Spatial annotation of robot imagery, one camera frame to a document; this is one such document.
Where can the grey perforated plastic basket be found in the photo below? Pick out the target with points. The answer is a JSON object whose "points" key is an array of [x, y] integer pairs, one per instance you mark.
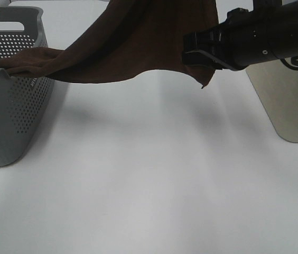
{"points": [[22, 100]]}

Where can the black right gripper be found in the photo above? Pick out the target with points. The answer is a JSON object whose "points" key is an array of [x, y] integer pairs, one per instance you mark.
{"points": [[235, 44]]}

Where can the beige plastic basket grey rim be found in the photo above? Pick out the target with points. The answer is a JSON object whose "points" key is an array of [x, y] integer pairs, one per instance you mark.
{"points": [[277, 89]]}

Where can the brown towel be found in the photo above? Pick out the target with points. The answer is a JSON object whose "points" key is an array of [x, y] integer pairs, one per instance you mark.
{"points": [[128, 38]]}

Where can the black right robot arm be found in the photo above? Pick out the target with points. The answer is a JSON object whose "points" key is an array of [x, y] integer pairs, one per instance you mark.
{"points": [[268, 32]]}

